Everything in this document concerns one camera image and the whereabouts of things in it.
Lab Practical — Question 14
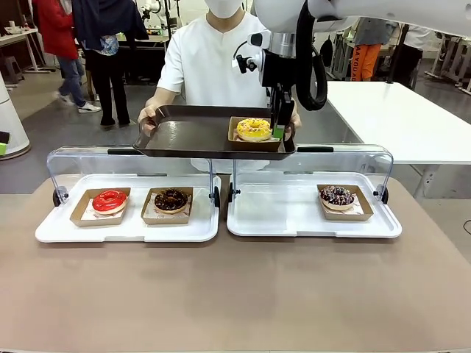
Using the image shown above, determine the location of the red glazed donut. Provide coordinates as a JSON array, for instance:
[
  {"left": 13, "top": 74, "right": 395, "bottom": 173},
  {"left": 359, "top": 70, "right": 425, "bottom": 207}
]
[
  {"left": 92, "top": 189, "right": 130, "bottom": 216},
  {"left": 69, "top": 187, "right": 132, "bottom": 228}
]

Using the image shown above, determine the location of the person in red jacket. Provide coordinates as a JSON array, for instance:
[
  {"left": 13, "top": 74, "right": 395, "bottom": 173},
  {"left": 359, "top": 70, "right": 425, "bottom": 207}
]
[{"left": 32, "top": 0, "right": 102, "bottom": 114}]

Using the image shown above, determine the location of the white desk with metal legs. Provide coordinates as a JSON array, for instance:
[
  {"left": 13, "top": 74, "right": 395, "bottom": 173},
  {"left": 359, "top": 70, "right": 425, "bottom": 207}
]
[{"left": 0, "top": 28, "right": 56, "bottom": 74}]

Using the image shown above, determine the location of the chocolate glazed donut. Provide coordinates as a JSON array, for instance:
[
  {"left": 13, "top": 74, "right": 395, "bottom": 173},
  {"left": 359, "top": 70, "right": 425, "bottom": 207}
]
[{"left": 153, "top": 188, "right": 188, "bottom": 215}]

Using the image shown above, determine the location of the chocolate donut left case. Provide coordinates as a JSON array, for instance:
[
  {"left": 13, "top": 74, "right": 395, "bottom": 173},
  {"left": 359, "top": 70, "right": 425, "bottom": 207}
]
[{"left": 141, "top": 186, "right": 194, "bottom": 226}]

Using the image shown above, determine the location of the clear plastic display lid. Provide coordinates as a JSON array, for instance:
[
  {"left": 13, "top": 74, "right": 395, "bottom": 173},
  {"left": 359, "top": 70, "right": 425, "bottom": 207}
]
[
  {"left": 227, "top": 144, "right": 394, "bottom": 205},
  {"left": 46, "top": 146, "right": 222, "bottom": 207}
]

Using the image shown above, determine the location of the black backpack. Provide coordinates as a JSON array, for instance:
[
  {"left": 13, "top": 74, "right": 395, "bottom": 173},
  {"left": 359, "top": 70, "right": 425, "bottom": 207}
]
[{"left": 319, "top": 36, "right": 334, "bottom": 68}]

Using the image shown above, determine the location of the white display tray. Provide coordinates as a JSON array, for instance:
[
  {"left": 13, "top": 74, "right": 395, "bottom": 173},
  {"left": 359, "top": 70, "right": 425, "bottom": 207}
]
[
  {"left": 227, "top": 172, "right": 403, "bottom": 240},
  {"left": 35, "top": 172, "right": 221, "bottom": 243}
]

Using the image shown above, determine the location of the yellow sprinkled donut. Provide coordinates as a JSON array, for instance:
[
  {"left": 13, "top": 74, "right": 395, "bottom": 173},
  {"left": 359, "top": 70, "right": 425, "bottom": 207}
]
[{"left": 236, "top": 117, "right": 272, "bottom": 143}]

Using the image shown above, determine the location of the white cylindrical pedestal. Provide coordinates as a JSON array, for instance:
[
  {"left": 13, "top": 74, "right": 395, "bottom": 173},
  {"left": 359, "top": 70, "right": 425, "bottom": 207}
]
[{"left": 0, "top": 69, "right": 31, "bottom": 161}]

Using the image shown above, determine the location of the grey plastic stool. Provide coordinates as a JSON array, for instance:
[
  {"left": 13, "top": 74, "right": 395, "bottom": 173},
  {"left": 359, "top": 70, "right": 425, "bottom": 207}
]
[{"left": 0, "top": 57, "right": 24, "bottom": 88}]

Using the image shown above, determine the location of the person's right forearm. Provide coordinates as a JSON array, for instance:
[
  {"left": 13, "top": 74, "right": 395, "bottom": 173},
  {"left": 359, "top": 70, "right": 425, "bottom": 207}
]
[{"left": 145, "top": 87, "right": 176, "bottom": 111}]

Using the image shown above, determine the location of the large white table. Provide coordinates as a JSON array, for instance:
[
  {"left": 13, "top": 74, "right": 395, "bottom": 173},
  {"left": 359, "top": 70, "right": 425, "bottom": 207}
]
[{"left": 316, "top": 80, "right": 471, "bottom": 200}]

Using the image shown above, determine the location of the person in dark jacket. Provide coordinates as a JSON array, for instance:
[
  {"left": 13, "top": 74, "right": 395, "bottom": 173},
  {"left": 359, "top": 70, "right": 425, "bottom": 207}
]
[{"left": 71, "top": 0, "right": 150, "bottom": 127}]

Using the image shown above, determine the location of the person's right hand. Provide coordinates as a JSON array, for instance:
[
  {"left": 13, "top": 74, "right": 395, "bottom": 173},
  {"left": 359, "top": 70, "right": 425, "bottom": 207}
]
[{"left": 138, "top": 105, "right": 160, "bottom": 136}]

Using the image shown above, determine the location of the chocolate sprinkled donut right case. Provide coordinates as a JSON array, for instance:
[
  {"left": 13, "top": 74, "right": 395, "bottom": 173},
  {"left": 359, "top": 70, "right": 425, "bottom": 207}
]
[{"left": 316, "top": 183, "right": 375, "bottom": 222}]

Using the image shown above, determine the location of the chocolate donut with white drizzle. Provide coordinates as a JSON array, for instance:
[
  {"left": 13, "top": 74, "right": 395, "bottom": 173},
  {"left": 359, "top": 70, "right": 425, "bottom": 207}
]
[{"left": 319, "top": 185, "right": 356, "bottom": 211}]

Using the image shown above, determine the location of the person in white dress shirt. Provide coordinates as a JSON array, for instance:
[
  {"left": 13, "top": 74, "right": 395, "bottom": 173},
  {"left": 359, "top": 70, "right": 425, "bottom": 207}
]
[{"left": 382, "top": 22, "right": 436, "bottom": 91}]

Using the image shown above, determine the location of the black cable sleeve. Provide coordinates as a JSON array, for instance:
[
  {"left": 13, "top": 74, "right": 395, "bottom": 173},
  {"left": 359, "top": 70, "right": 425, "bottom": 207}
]
[{"left": 296, "top": 0, "right": 329, "bottom": 112}]

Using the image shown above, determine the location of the person in orange trousers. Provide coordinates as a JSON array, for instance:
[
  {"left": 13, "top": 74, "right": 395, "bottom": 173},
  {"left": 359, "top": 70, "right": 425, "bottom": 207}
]
[{"left": 351, "top": 18, "right": 395, "bottom": 83}]

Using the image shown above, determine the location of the person's left hand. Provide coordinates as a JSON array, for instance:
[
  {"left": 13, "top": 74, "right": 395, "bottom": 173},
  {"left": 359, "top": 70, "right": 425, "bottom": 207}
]
[{"left": 285, "top": 110, "right": 302, "bottom": 143}]

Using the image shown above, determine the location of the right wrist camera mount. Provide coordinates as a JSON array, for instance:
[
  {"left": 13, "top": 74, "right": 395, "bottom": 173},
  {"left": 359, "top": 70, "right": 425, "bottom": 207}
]
[{"left": 231, "top": 31, "right": 273, "bottom": 74}]

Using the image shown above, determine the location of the yellow glazed donut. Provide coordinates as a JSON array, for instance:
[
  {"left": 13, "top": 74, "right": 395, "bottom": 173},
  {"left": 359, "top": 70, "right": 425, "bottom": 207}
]
[{"left": 227, "top": 116, "right": 283, "bottom": 152}]

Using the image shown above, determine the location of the dark brown serving tray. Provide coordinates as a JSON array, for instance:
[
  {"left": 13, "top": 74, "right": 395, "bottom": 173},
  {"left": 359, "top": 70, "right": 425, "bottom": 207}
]
[{"left": 132, "top": 104, "right": 297, "bottom": 160}]

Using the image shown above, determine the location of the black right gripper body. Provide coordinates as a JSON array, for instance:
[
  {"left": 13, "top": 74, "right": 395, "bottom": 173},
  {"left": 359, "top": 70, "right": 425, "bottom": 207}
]
[{"left": 261, "top": 50, "right": 296, "bottom": 89}]

